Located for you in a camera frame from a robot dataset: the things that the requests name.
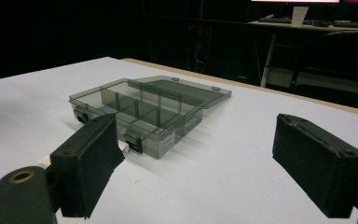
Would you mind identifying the white paper slip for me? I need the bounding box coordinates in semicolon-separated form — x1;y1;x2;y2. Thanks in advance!
38;155;52;170

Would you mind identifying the black keyboard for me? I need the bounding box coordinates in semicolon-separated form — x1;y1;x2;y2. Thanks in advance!
257;16;294;24

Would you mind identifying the wooden desk with white legs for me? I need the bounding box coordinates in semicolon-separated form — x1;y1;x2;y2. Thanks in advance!
248;20;358;88

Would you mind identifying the clear grey plastic organizer box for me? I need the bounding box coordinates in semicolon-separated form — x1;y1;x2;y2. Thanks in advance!
68;75;233;161

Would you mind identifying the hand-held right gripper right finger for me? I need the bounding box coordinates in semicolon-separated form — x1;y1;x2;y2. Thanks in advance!
271;113;358;219

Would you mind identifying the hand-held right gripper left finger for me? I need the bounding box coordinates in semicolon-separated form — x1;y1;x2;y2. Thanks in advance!
49;113;126;219

